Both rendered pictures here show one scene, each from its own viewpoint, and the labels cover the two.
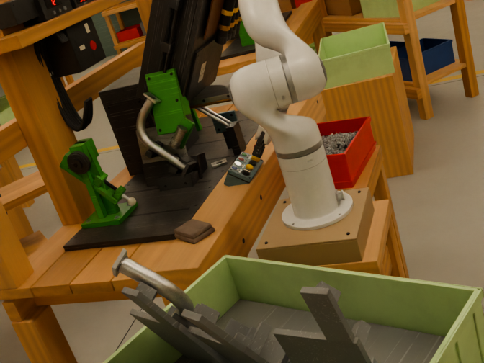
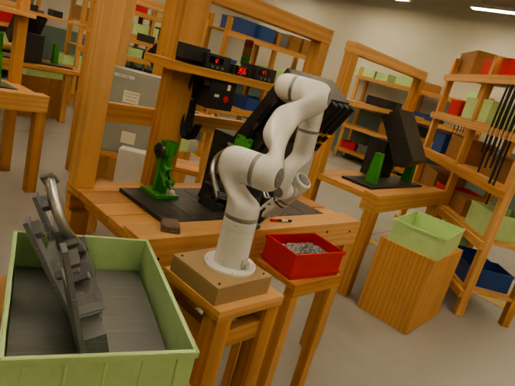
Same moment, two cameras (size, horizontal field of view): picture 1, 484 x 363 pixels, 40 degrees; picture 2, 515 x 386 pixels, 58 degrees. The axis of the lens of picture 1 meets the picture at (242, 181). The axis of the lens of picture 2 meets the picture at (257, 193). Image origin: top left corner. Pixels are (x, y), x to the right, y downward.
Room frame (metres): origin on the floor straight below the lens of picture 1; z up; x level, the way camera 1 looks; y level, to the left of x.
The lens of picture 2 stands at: (0.08, -0.67, 1.62)
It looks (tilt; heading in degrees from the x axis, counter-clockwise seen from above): 15 degrees down; 18
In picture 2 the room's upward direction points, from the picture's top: 15 degrees clockwise
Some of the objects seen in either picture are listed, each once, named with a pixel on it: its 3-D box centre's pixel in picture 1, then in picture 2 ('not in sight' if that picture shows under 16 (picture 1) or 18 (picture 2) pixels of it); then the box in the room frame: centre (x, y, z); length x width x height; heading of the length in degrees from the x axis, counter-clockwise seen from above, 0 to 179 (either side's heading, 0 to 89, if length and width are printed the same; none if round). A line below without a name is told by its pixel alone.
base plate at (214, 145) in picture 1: (187, 166); (231, 203); (2.33, 0.17, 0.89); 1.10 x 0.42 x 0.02; 155
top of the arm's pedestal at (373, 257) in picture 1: (325, 240); (224, 286); (1.57, -0.16, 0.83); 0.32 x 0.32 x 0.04; 66
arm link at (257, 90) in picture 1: (274, 108); (241, 181); (1.56, -0.13, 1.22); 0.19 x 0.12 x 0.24; 84
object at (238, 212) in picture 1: (262, 171); (264, 236); (2.21, -0.08, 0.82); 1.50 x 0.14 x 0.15; 155
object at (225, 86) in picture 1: (200, 97); not in sight; (2.36, 0.05, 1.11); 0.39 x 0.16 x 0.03; 65
